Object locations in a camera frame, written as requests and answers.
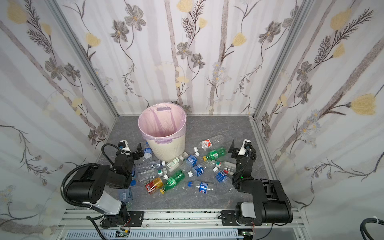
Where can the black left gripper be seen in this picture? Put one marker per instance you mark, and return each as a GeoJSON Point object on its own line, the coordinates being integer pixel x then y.
{"type": "Point", "coordinates": [134, 154]}

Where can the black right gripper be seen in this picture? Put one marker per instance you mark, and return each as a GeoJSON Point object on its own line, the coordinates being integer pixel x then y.
{"type": "Point", "coordinates": [238, 151]}

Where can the clear bottle green red label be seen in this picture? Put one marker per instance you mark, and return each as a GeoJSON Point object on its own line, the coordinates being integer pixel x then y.
{"type": "Point", "coordinates": [227, 167]}

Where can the green bottle yellow cap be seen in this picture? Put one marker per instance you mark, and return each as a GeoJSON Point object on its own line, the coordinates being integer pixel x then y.
{"type": "Point", "coordinates": [215, 154]}

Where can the pepsi bottle white cap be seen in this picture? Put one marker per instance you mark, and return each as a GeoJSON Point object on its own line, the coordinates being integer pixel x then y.
{"type": "Point", "coordinates": [225, 183]}

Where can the blue label water bottle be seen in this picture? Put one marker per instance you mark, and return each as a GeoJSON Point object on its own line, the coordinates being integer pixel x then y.
{"type": "Point", "coordinates": [126, 195]}
{"type": "Point", "coordinates": [148, 154]}

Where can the clear bottle red white label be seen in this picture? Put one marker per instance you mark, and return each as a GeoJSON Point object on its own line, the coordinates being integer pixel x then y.
{"type": "Point", "coordinates": [210, 143]}

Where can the pepsi bottle blue cap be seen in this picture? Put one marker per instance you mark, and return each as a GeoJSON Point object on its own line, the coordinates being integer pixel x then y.
{"type": "Point", "coordinates": [201, 187]}

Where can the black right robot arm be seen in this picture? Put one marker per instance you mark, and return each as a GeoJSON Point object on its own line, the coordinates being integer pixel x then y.
{"type": "Point", "coordinates": [269, 205]}

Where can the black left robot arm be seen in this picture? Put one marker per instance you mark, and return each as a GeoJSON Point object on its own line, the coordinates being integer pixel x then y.
{"type": "Point", "coordinates": [84, 186]}

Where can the cream plastic waste bin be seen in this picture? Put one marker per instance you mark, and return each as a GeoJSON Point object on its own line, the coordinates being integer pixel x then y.
{"type": "Point", "coordinates": [169, 151]}

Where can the pink bin liner bag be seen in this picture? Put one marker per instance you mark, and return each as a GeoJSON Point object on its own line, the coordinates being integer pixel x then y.
{"type": "Point", "coordinates": [163, 123]}

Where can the upright blue label water bottle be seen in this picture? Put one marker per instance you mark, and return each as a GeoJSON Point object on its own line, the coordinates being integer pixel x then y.
{"type": "Point", "coordinates": [148, 154]}

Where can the clear bottle green cap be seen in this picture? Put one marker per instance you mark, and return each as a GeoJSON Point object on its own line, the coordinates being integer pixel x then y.
{"type": "Point", "coordinates": [150, 175]}

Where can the clear bottle lying left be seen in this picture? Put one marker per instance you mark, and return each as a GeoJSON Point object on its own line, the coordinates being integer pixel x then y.
{"type": "Point", "coordinates": [153, 165]}

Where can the red yellow drink bottle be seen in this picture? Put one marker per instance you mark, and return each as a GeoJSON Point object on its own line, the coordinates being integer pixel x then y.
{"type": "Point", "coordinates": [154, 185]}

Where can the small blue label bottle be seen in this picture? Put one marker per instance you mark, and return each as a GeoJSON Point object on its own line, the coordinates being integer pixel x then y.
{"type": "Point", "coordinates": [199, 169]}

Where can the white green label bottle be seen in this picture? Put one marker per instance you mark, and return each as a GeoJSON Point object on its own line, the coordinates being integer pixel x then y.
{"type": "Point", "coordinates": [176, 162]}

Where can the green bottle lying centre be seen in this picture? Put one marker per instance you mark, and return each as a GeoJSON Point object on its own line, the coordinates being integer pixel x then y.
{"type": "Point", "coordinates": [173, 181]}

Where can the blue label bottle white cap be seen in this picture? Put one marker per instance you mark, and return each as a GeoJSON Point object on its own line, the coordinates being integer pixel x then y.
{"type": "Point", "coordinates": [190, 162]}

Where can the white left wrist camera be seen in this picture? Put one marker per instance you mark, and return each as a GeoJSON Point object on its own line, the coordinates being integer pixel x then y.
{"type": "Point", "coordinates": [123, 146]}

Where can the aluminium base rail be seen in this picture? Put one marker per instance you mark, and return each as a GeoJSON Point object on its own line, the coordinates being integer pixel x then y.
{"type": "Point", "coordinates": [74, 225]}

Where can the white slotted cable duct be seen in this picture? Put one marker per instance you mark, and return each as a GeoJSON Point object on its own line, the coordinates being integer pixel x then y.
{"type": "Point", "coordinates": [189, 234]}

